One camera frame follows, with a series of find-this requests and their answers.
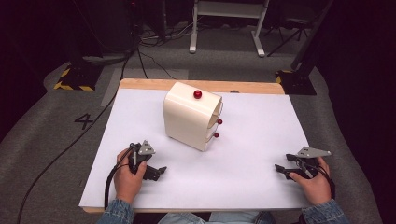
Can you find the black tripod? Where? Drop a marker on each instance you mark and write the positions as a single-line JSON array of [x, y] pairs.
[[291, 31]]

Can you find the white desk frame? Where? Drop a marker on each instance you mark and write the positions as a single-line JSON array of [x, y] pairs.
[[229, 9]]

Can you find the white table sheet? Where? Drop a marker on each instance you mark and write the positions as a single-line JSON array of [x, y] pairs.
[[255, 140]]

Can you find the black base with striped tape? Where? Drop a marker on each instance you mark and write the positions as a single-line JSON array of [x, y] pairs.
[[297, 83], [79, 77]]

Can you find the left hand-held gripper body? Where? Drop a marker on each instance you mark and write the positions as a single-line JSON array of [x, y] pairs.
[[140, 158]]

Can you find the cream cabinet with red knobs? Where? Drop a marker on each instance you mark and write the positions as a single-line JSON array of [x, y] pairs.
[[190, 121]]

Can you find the person's right hand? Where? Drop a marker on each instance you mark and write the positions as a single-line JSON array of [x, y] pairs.
[[313, 188]]

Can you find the black slanted stand post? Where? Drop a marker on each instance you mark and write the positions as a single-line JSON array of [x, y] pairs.
[[311, 37]]

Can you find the person's legs in jeans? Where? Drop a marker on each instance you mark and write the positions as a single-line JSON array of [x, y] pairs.
[[218, 217]]

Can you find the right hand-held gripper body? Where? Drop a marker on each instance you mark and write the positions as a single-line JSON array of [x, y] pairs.
[[308, 157]]

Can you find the wooden table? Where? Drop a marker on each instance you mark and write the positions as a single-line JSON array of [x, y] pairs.
[[249, 87]]

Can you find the person's left hand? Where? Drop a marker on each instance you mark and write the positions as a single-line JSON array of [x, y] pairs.
[[127, 183]]

